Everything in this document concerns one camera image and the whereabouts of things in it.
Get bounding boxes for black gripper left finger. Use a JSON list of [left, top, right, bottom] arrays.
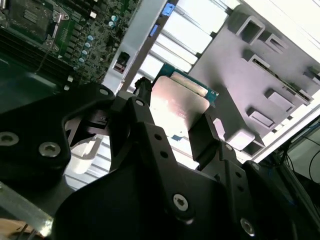
[[0, 76, 198, 225]]

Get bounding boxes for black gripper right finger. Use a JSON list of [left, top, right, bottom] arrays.
[[188, 112, 301, 240]]

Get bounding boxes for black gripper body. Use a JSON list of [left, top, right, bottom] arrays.
[[53, 159, 241, 240]]

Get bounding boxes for silver CPU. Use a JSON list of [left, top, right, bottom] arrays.
[[149, 62, 220, 133]]

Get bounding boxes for thin metal locking lever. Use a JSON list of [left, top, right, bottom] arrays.
[[36, 21, 62, 75]]

